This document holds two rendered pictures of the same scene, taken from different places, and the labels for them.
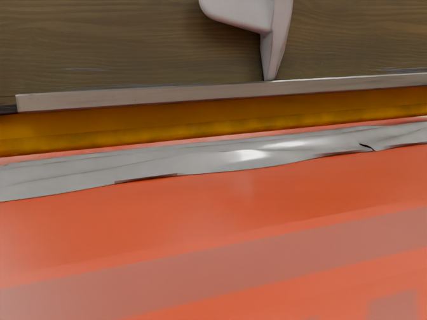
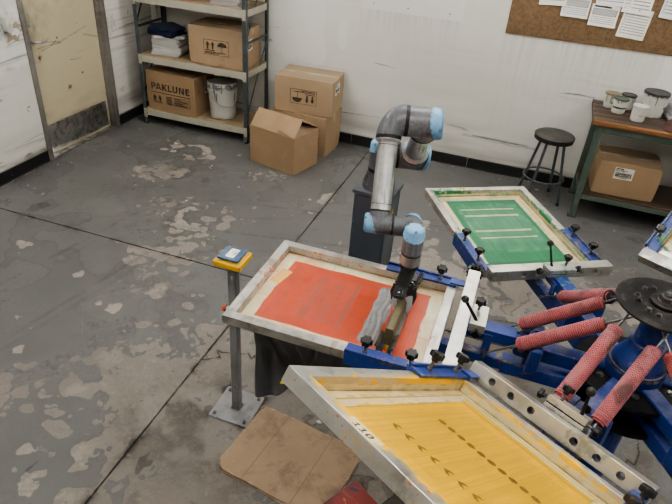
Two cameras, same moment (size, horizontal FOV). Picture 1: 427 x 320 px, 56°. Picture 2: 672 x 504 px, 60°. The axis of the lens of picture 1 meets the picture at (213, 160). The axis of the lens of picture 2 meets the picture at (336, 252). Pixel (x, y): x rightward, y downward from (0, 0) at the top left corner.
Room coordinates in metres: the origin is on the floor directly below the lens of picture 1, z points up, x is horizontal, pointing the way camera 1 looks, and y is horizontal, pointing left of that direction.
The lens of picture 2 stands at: (1.12, -1.63, 2.40)
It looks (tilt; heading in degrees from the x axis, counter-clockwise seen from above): 33 degrees down; 126
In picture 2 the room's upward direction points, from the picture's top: 5 degrees clockwise
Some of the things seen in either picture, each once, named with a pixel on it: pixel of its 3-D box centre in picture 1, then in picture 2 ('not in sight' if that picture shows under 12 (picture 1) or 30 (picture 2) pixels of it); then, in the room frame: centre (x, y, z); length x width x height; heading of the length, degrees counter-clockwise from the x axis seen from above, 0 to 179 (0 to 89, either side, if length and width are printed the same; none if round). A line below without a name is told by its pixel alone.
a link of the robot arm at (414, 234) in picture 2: not in sight; (413, 240); (0.29, -0.01, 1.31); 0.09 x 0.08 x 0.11; 123
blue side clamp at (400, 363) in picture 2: not in sight; (386, 363); (0.41, -0.29, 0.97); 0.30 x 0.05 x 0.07; 19
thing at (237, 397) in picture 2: not in sight; (235, 338); (-0.48, -0.18, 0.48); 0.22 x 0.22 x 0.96; 19
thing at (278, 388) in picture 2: not in sight; (311, 374); (0.10, -0.32, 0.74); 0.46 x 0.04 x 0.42; 19
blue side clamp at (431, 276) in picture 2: not in sight; (420, 278); (0.22, 0.23, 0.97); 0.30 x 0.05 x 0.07; 19
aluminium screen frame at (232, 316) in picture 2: not in sight; (346, 302); (0.09, -0.11, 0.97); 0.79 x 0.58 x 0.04; 19
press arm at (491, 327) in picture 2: not in sight; (491, 331); (0.62, 0.08, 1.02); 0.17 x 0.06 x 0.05; 19
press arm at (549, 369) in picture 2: not in sight; (450, 347); (0.50, 0.04, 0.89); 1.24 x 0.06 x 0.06; 19
